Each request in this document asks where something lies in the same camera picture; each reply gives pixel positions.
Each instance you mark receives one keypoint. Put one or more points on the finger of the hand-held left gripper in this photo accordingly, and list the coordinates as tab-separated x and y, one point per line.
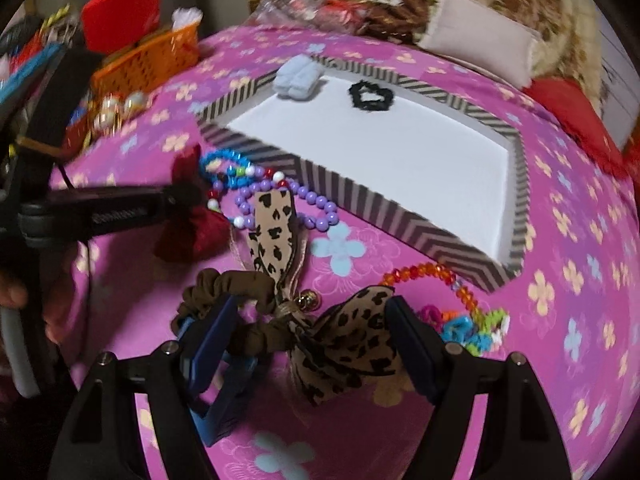
135	210

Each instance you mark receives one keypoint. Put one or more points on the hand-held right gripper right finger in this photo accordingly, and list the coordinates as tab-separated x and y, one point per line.
415	345

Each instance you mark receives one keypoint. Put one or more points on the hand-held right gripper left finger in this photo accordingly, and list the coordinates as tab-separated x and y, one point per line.
212	345

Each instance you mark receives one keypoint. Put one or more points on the blue claw hair clip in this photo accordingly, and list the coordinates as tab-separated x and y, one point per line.
235	400

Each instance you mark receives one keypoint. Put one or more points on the brown leopard bow scrunchie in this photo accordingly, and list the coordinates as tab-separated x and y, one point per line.
350	340

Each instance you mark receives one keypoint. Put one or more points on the red hair bow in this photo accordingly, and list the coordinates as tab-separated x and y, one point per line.
200	232

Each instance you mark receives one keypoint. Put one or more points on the striped cardboard tray box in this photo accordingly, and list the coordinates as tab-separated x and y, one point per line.
400	160

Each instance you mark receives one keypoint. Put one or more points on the person's left hand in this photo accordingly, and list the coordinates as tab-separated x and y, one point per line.
61	300

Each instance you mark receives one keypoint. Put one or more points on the gold red ornament bundle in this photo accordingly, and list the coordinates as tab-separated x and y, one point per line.
112	112

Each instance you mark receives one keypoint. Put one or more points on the orange plastic basket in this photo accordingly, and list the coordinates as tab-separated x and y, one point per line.
150	60

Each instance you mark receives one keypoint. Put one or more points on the red felt decoration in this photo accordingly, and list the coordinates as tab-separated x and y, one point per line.
120	10

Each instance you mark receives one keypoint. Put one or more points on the pink floral bedsheet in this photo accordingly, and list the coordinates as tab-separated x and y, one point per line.
550	260

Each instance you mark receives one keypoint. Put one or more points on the white tissue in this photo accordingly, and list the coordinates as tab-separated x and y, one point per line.
186	17

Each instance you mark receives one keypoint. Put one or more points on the light blue fluffy hair clip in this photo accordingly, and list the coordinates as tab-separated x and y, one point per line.
297	80

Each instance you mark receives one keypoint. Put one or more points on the black scrunchie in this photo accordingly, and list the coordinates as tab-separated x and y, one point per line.
356	97

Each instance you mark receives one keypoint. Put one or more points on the clear plastic bags pile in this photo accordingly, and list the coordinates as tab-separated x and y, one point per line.
300	7

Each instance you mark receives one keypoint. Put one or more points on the red ruffled pillow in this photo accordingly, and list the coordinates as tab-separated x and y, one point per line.
575	115

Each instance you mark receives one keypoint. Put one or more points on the white pillow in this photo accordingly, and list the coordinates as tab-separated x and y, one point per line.
475	35

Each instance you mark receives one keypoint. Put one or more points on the brown floral quilt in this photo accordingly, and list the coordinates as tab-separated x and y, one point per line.
395	15

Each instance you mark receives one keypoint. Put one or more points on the beige floral quilt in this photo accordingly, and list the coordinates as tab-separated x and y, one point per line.
540	0

